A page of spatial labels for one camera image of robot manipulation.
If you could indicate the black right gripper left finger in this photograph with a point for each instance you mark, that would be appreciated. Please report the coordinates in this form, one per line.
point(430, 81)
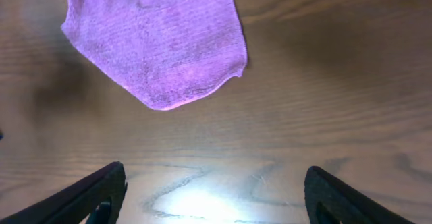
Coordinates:
point(96, 198)

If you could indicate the purple microfiber cloth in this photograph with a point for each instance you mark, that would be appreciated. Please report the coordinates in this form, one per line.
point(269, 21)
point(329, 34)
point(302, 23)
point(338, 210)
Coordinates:
point(166, 53)

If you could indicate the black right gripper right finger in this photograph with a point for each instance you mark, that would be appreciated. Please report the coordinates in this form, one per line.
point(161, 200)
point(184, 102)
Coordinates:
point(330, 200)

